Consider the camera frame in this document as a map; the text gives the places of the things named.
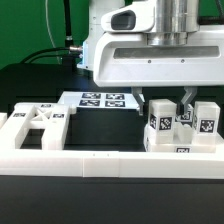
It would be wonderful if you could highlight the white tagged cube right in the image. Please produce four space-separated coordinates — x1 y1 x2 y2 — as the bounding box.
176 104 194 125

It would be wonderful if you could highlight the black cable bundle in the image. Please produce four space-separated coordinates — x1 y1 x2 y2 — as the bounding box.
20 0 84 65

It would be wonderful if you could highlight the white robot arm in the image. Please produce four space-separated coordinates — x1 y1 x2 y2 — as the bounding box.
80 0 224 108

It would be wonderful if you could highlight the white marker sheet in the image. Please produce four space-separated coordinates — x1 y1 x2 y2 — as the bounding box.
58 91 140 110

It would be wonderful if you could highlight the white U-shaped fence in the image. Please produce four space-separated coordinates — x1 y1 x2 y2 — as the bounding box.
0 113 224 179

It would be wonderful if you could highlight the thin white cable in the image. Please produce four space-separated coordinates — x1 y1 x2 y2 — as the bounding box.
45 0 63 65

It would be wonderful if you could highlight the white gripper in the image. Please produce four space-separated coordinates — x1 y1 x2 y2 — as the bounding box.
93 0 224 116

